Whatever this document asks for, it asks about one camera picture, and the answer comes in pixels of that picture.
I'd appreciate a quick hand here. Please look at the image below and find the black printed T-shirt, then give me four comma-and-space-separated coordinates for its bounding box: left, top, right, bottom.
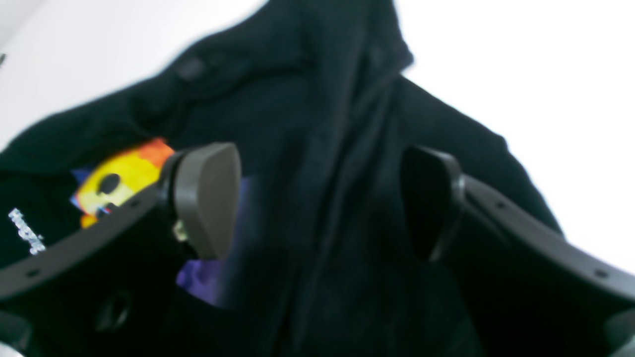
1, 0, 560, 357

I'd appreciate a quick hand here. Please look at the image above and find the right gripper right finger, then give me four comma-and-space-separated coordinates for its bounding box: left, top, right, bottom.
400, 146, 635, 357

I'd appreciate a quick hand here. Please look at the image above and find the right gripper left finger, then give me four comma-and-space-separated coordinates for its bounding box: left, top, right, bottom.
1, 143, 241, 357

